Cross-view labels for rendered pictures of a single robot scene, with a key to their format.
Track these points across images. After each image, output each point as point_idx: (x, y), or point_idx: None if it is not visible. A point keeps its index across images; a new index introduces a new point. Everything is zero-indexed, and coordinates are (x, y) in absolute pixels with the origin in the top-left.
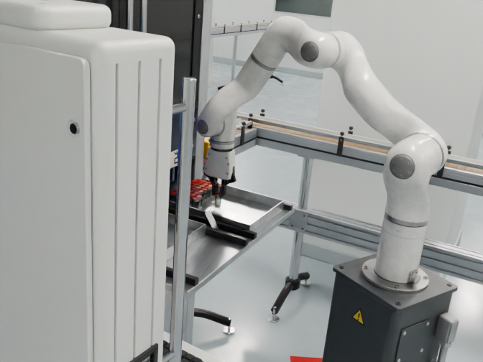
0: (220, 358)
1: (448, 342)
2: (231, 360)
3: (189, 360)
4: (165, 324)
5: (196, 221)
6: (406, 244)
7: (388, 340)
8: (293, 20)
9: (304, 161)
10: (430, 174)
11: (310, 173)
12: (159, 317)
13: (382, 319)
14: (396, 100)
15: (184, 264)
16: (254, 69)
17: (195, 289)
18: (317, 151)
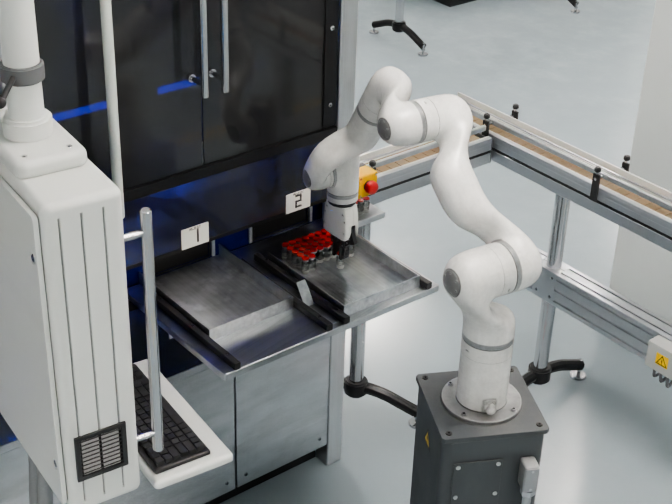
0: (385, 457)
1: (526, 492)
2: (397, 464)
3: (192, 443)
4: (289, 399)
5: (285, 291)
6: (475, 368)
7: (439, 472)
8: (392, 77)
9: (555, 198)
10: (486, 296)
11: (563, 216)
12: (125, 400)
13: (436, 447)
14: (480, 198)
15: (155, 358)
16: (358, 122)
17: (235, 374)
18: (567, 187)
